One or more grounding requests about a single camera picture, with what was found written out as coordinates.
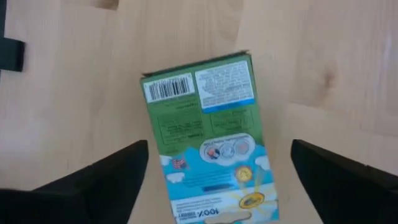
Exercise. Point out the black aluminium table frame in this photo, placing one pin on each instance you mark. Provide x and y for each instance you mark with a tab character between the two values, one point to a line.
11	53

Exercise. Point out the green crayon box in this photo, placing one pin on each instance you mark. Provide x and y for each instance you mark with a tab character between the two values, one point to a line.
211	140

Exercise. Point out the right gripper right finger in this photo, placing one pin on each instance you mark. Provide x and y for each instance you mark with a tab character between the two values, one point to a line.
342	186

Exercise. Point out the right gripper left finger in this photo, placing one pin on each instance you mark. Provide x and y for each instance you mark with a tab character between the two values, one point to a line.
102	186

